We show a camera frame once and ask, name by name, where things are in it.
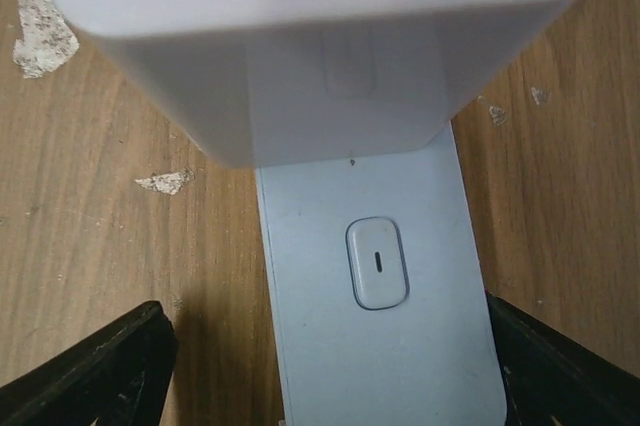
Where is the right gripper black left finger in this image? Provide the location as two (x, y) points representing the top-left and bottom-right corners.
(1, 301), (178, 425)

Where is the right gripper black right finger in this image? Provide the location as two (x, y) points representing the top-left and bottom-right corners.
(486, 293), (639, 425)

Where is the light blue power strip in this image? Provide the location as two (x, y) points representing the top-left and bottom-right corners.
(256, 128), (507, 425)

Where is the white plug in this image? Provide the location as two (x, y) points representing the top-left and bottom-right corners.
(53, 0), (574, 167)

